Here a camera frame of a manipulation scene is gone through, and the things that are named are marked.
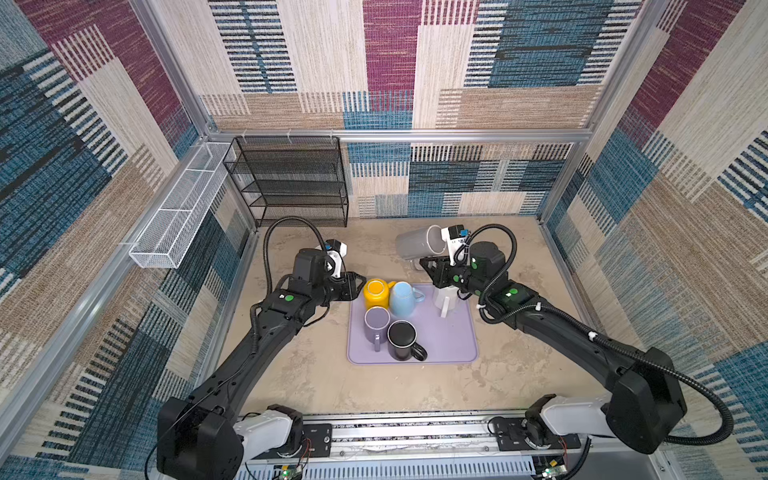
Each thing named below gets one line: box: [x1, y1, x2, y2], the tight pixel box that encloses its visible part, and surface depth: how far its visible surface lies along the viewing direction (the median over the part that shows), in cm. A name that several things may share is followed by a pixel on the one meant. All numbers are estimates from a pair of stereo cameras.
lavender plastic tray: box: [347, 284, 478, 365], surface depth 91 cm
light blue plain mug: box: [390, 281, 425, 318], surface depth 91 cm
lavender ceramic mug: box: [364, 306, 391, 352], surface depth 85 cm
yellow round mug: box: [363, 278, 396, 311], surface depth 92 cm
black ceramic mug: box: [386, 319, 428, 361], surface depth 83 cm
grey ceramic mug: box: [395, 224, 446, 270], surface depth 74 cm
